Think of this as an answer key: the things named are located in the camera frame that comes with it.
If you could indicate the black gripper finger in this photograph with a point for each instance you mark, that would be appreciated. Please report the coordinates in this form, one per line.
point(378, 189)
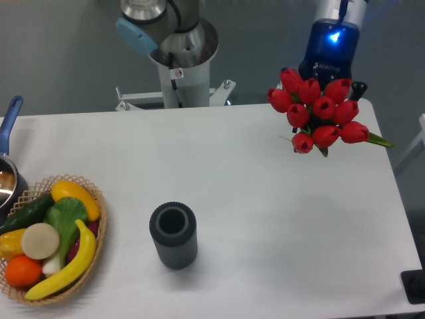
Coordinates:
point(358, 88)

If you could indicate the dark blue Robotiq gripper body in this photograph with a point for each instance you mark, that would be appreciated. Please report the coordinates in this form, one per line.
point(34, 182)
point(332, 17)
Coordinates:
point(330, 51)

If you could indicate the red tulip bouquet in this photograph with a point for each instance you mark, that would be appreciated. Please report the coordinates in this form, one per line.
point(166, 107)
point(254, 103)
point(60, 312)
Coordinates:
point(320, 116)

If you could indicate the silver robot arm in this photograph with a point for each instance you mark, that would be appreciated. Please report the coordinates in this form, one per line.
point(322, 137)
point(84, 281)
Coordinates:
point(182, 44)

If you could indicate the black device at edge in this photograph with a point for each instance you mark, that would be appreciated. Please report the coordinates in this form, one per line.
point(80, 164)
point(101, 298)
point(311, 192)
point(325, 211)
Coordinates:
point(413, 283)

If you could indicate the dark grey ribbed vase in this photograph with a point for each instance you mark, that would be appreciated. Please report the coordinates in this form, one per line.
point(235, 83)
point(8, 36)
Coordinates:
point(173, 228)

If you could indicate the dark red plastic vegetable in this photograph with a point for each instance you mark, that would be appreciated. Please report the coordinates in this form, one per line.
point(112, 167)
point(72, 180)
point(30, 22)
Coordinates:
point(93, 227)

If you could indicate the yellow plastic squash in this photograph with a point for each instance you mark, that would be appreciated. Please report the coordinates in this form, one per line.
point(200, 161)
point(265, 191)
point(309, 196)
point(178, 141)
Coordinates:
point(65, 188)

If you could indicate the green plastic bok choy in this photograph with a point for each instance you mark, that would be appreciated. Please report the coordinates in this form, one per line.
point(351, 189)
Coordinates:
point(62, 216)

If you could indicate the yellow plastic banana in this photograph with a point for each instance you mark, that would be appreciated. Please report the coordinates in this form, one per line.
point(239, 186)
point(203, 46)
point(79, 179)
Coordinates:
point(71, 272)

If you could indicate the woven wicker basket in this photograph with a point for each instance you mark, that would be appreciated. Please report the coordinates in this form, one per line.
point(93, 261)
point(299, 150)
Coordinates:
point(37, 190)

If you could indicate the green plastic cucumber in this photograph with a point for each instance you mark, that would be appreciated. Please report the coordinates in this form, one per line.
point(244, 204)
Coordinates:
point(28, 215)

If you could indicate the beige round slice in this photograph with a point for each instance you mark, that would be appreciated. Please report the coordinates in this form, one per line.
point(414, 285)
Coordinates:
point(40, 241)

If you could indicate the yellow plastic bell pepper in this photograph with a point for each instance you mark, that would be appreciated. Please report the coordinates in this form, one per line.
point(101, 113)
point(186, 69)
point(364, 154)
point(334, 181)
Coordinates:
point(11, 244)

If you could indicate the orange plastic fruit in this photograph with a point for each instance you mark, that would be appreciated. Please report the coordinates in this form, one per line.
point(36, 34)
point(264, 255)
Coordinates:
point(21, 271)

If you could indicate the white frame at right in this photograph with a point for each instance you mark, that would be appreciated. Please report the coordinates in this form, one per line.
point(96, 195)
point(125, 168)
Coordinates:
point(411, 151)

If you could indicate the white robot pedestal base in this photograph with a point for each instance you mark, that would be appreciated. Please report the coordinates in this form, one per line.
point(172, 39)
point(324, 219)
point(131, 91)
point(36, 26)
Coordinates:
point(180, 88)

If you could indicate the blue handled saucepan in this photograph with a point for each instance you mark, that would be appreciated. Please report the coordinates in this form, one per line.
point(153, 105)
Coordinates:
point(13, 184)

